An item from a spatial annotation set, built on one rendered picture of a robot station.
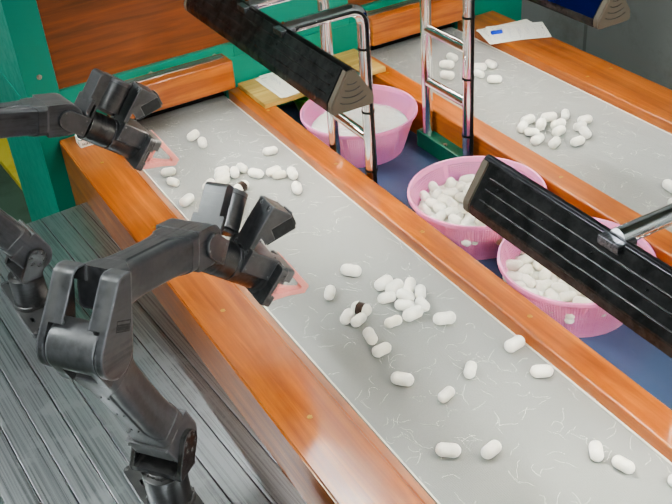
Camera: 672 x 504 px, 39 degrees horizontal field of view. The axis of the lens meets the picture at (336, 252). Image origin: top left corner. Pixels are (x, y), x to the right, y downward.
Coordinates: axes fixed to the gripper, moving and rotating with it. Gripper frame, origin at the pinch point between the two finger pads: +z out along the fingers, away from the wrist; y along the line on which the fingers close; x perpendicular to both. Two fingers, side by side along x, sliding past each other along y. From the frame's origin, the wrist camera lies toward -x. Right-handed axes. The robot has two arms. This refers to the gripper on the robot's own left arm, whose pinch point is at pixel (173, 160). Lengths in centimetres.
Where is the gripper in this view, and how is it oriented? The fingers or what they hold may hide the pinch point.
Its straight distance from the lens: 188.1
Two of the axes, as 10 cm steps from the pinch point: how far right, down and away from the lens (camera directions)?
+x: -5.0, 8.5, 1.9
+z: 7.1, 2.7, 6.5
